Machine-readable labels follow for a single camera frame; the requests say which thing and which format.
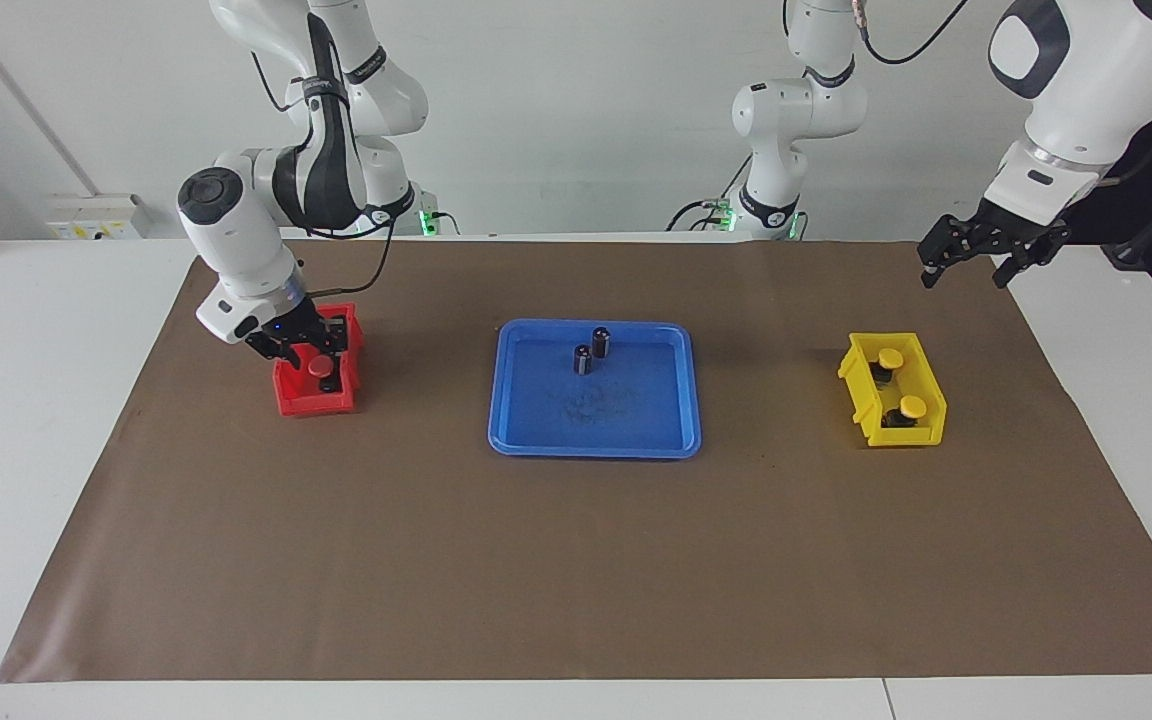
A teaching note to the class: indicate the yellow push button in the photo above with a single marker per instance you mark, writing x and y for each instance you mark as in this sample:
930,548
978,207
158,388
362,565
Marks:
911,406
891,358

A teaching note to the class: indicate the blue plastic tray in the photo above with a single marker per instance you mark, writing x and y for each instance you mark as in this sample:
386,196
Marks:
636,420

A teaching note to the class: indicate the red plastic bin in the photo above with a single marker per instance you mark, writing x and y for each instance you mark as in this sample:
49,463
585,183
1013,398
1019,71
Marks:
311,403

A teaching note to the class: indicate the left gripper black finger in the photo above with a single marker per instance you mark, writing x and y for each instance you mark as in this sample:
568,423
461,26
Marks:
1031,250
946,245

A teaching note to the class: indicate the black cylindrical capacitor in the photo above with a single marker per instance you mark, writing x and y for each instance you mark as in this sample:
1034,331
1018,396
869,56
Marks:
583,362
601,345

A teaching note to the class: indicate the red push button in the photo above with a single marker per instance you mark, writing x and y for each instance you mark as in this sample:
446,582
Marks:
320,368

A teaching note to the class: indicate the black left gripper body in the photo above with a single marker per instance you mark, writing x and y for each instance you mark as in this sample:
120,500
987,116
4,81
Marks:
1011,225

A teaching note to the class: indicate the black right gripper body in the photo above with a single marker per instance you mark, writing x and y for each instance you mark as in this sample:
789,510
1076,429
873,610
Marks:
291,330

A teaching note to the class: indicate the white wall socket box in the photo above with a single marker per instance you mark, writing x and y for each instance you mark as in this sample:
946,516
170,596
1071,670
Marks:
96,215

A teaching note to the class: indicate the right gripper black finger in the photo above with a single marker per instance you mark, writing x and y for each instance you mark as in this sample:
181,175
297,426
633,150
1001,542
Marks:
284,355
334,355

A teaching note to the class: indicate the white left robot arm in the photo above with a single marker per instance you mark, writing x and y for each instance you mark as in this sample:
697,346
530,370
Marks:
1086,90

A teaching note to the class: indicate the yellow plastic bin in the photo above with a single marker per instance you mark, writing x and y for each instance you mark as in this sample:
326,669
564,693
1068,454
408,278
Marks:
859,388

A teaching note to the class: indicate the brown paper table mat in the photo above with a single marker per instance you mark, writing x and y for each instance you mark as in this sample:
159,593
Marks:
576,560

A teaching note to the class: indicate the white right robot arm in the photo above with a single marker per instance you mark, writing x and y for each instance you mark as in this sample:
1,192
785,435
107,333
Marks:
236,230

